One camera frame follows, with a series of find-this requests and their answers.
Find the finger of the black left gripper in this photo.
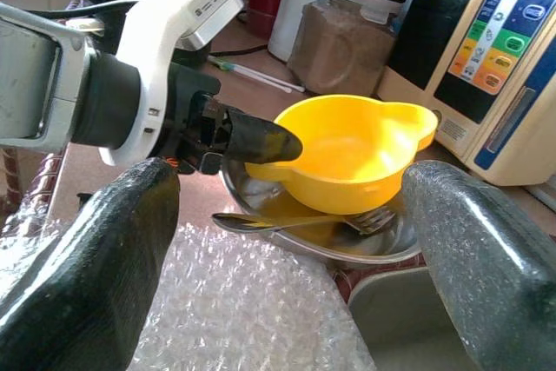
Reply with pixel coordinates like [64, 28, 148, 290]
[224, 108, 304, 167]

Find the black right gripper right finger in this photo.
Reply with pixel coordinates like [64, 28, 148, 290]
[401, 160, 556, 371]

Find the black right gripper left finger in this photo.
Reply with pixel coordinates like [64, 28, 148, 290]
[0, 157, 182, 371]

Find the steel bowl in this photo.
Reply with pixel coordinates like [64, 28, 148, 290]
[219, 156, 425, 271]

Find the white stick green tip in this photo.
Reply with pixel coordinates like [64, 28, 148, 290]
[207, 56, 307, 94]

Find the steel fork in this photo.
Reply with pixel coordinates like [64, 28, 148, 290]
[211, 207, 397, 236]

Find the large steel sink basin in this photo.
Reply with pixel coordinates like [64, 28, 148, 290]
[347, 264, 479, 371]

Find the brown powder jar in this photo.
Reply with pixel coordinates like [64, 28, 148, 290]
[286, 0, 399, 98]

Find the white canister green band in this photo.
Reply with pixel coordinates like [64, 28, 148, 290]
[268, 0, 334, 63]

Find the clear bubble wrap sheet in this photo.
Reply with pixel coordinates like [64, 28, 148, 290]
[0, 196, 379, 371]

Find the cream water ionizer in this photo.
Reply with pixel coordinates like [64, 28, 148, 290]
[376, 0, 556, 188]

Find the black kettle cord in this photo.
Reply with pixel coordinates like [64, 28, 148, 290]
[207, 42, 269, 58]

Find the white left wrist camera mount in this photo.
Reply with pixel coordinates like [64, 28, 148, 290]
[97, 0, 245, 168]

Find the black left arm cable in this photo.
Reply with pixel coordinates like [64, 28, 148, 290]
[23, 0, 147, 21]

